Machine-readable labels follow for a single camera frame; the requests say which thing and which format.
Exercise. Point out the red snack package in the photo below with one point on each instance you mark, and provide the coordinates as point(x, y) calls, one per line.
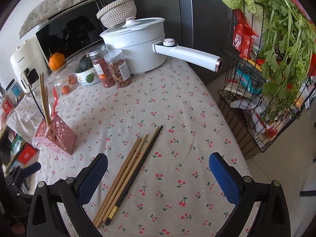
point(243, 35)

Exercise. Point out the glass jar with tangerines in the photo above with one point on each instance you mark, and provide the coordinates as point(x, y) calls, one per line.
point(62, 76)

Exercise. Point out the jar of dried fruit rings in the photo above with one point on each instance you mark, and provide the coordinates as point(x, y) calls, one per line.
point(118, 68)

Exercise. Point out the jar of red berries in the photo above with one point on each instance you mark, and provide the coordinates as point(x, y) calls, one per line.
point(97, 57)

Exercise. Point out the large orange fruit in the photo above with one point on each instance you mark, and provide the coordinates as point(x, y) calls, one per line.
point(56, 60)

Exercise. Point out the woven white basket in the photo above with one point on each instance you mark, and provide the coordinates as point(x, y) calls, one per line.
point(117, 12)

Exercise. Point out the black chopstick gold band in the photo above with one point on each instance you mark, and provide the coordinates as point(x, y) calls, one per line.
point(40, 110)

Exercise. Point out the red box on floor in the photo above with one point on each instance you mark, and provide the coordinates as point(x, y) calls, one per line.
point(27, 153)

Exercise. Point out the red plastic spoon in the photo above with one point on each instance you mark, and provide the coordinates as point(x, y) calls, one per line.
point(55, 102)

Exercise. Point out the green leafy vegetables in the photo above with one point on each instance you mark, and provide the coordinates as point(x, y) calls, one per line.
point(288, 46)

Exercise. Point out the red label glass jar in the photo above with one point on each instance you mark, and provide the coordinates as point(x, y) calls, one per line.
point(6, 105)

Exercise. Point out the black microwave oven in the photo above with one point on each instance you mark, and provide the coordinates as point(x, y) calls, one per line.
point(72, 30)

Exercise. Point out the green kabocha squash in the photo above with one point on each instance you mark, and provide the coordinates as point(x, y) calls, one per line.
point(85, 64)

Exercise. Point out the white bowl green knob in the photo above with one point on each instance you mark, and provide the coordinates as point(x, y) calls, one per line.
point(88, 77)

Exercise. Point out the white electric cooking pot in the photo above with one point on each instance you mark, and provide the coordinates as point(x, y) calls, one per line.
point(145, 46)

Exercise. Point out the pink perforated utensil holder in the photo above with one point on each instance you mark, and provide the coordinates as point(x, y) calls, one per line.
point(58, 137)

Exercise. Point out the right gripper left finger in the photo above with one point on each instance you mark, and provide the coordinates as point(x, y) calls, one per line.
point(45, 218)

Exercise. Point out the grey refrigerator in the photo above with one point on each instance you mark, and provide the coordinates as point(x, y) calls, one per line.
point(203, 25)

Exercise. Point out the black wire rack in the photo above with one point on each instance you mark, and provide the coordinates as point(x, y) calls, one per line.
point(243, 104)

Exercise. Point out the cream air fryer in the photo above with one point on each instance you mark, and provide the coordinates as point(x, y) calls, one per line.
point(28, 64)

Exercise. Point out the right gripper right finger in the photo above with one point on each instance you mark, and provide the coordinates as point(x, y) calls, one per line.
point(272, 218)

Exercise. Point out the blue label glass jar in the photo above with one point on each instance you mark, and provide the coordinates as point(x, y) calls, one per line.
point(15, 91)

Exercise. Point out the long wooden chopstick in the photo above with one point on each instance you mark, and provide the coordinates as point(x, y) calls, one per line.
point(45, 98)

